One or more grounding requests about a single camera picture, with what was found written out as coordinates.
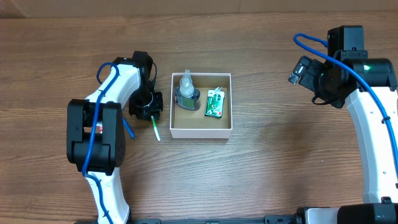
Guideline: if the green white toothbrush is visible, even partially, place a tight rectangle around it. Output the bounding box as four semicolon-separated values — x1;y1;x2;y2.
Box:
151;115;161;142

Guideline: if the purple soap pump bottle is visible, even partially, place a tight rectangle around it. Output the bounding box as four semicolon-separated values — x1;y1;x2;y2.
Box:
175;70;200;111

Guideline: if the green Dettol soap packet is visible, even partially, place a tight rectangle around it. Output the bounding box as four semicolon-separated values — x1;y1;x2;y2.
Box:
205;86;225;118

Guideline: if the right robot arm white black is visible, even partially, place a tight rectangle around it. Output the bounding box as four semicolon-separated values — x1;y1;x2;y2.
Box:
289;26;397;223

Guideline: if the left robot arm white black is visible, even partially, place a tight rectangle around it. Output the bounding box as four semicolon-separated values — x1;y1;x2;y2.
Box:
67;51;164;223

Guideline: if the blue toothbrush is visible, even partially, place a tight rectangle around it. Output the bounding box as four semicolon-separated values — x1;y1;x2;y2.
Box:
123;117;135;139

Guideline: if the white cardboard box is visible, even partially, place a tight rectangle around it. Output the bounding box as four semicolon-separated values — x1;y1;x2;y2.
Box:
170;73;233;139

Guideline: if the right blue cable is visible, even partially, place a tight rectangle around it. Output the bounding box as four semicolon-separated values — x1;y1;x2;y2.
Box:
293;32;398;162

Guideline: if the blue cable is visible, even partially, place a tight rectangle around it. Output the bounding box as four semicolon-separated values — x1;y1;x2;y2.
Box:
293;32;398;162
81;62;121;224

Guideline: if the left blue cable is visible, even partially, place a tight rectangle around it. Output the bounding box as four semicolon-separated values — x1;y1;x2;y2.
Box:
81;62;121;224

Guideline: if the black base frame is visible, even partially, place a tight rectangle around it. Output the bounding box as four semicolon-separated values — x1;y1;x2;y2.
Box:
127;207;308;224

